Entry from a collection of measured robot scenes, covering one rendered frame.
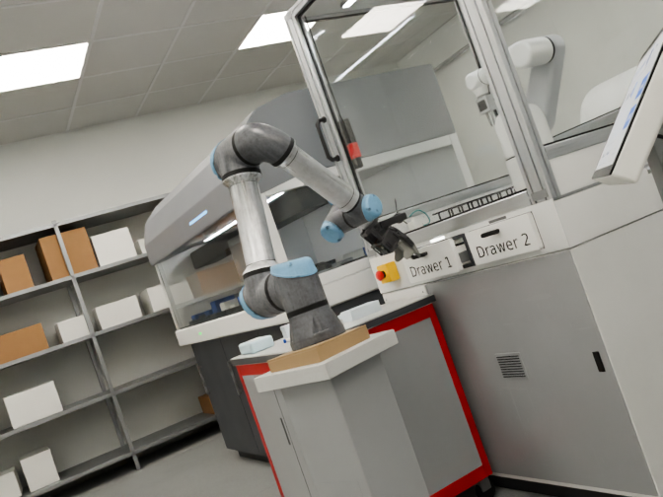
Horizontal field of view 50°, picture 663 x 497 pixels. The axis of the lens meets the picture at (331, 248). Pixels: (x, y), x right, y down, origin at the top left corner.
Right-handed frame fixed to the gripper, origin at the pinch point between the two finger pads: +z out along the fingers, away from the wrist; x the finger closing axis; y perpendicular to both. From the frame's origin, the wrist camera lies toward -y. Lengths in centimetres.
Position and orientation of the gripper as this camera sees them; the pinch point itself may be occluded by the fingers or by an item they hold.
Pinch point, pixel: (415, 253)
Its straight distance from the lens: 240.3
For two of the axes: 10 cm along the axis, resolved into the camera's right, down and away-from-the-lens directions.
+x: 4.5, -1.8, -8.7
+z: 7.5, 6.1, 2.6
